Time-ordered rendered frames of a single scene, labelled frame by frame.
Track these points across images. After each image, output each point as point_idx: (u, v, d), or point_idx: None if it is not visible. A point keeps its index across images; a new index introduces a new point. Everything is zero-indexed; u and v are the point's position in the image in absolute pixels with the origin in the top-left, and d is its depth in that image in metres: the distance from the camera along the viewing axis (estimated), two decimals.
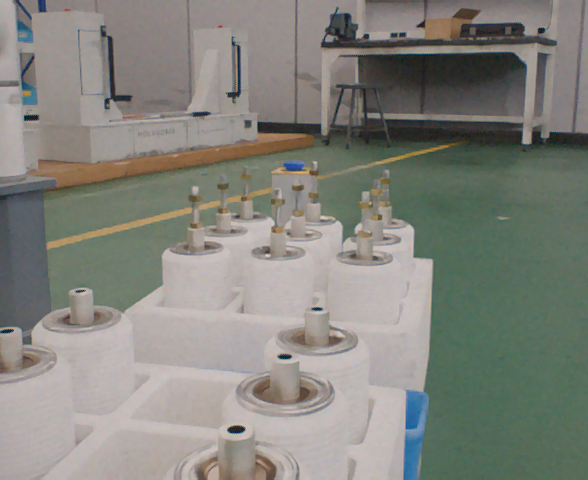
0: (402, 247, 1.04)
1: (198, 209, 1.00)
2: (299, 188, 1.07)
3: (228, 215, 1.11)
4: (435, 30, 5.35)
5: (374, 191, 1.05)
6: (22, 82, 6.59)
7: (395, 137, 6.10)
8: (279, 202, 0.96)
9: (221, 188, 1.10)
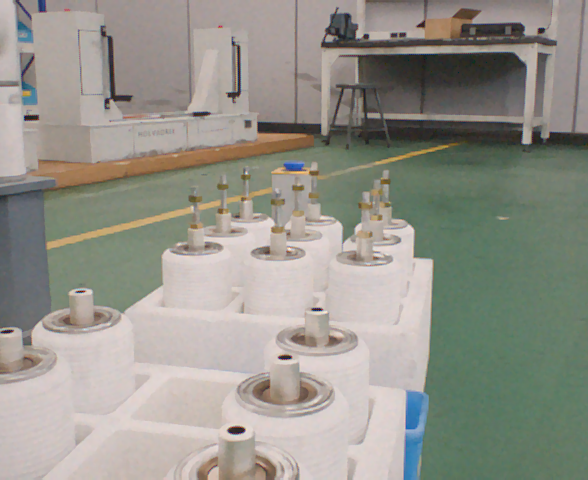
0: (402, 247, 1.04)
1: (198, 209, 1.00)
2: (299, 188, 1.07)
3: (228, 215, 1.11)
4: (435, 30, 5.35)
5: (374, 191, 1.05)
6: (22, 82, 6.59)
7: (395, 137, 6.10)
8: (279, 202, 0.96)
9: (221, 188, 1.10)
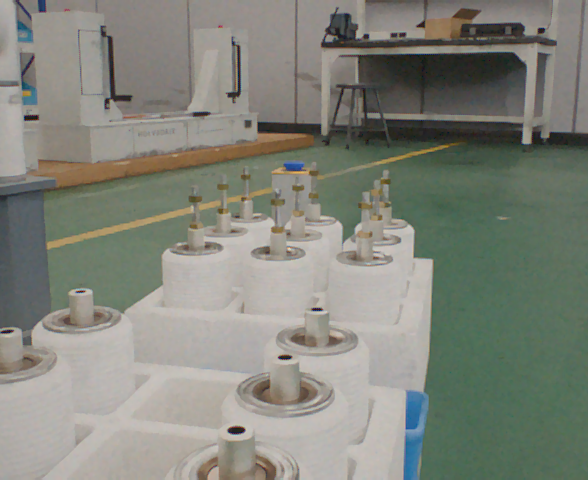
0: (402, 247, 1.04)
1: (198, 209, 1.00)
2: (299, 188, 1.07)
3: (228, 215, 1.11)
4: (435, 30, 5.35)
5: (374, 191, 1.05)
6: (22, 82, 6.59)
7: (395, 137, 6.10)
8: (279, 202, 0.96)
9: (221, 188, 1.10)
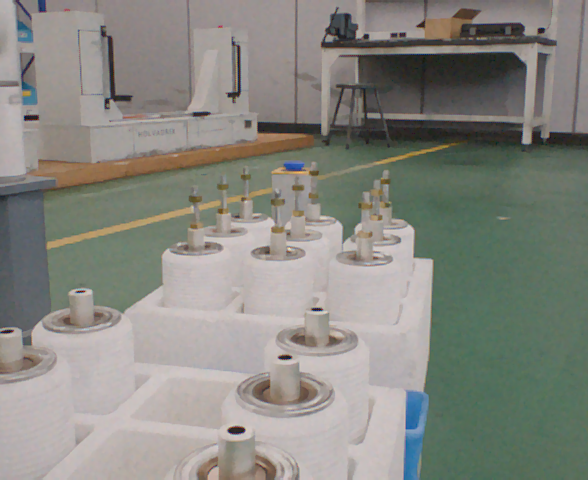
0: (402, 247, 1.04)
1: (198, 209, 1.00)
2: (299, 188, 1.07)
3: (228, 215, 1.11)
4: (435, 30, 5.35)
5: (374, 191, 1.05)
6: (22, 82, 6.59)
7: (395, 137, 6.10)
8: (279, 202, 0.96)
9: (221, 188, 1.10)
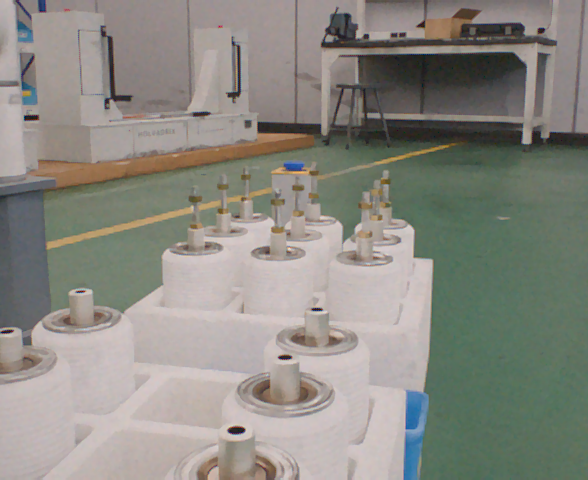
0: (402, 247, 1.04)
1: (198, 209, 1.00)
2: (299, 188, 1.07)
3: (228, 215, 1.11)
4: (435, 30, 5.35)
5: (374, 191, 1.05)
6: (22, 82, 6.59)
7: (395, 137, 6.10)
8: (279, 202, 0.96)
9: (221, 188, 1.10)
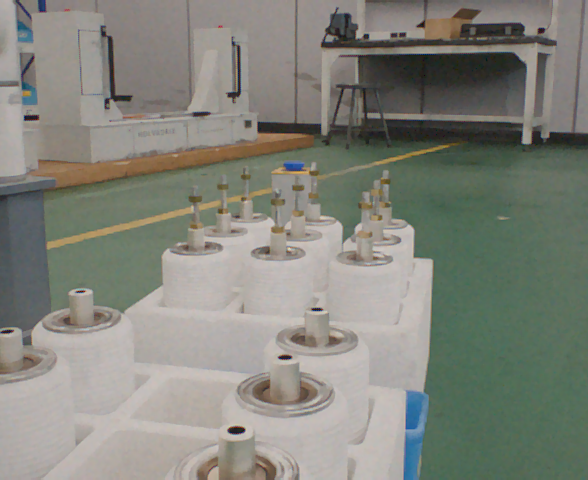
0: (402, 247, 1.04)
1: (198, 209, 1.00)
2: (299, 188, 1.07)
3: (228, 215, 1.11)
4: (435, 30, 5.35)
5: (374, 191, 1.05)
6: (22, 82, 6.59)
7: (395, 137, 6.10)
8: (279, 202, 0.96)
9: (221, 188, 1.10)
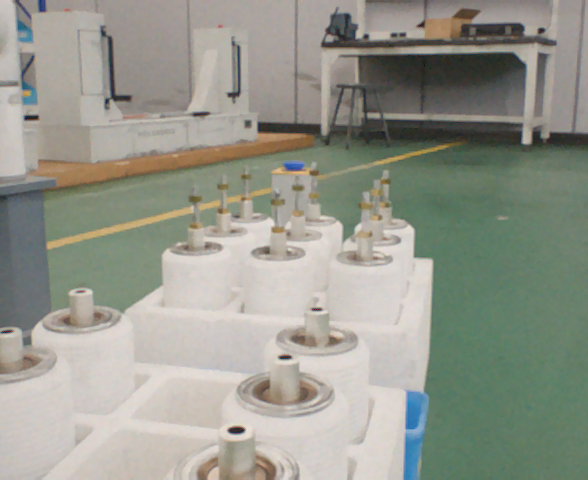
0: (402, 247, 1.04)
1: (198, 209, 1.00)
2: (299, 188, 1.07)
3: (228, 215, 1.11)
4: (435, 30, 5.35)
5: (374, 191, 1.05)
6: (22, 82, 6.59)
7: (395, 137, 6.10)
8: (279, 202, 0.96)
9: (221, 188, 1.10)
